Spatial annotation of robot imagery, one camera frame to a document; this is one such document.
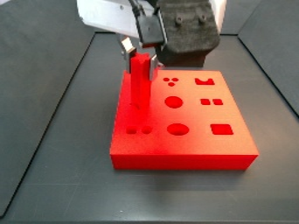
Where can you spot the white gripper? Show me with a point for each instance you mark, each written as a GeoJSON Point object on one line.
{"type": "Point", "coordinates": [113, 15]}

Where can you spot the red star-shaped peg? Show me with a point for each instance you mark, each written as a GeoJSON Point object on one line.
{"type": "Point", "coordinates": [141, 83]}

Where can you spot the red shape-sorting block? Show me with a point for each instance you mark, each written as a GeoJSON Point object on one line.
{"type": "Point", "coordinates": [192, 130]}

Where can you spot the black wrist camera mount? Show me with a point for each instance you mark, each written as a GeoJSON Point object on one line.
{"type": "Point", "coordinates": [192, 32]}

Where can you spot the black cable connector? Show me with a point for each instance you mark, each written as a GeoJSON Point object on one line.
{"type": "Point", "coordinates": [149, 25]}

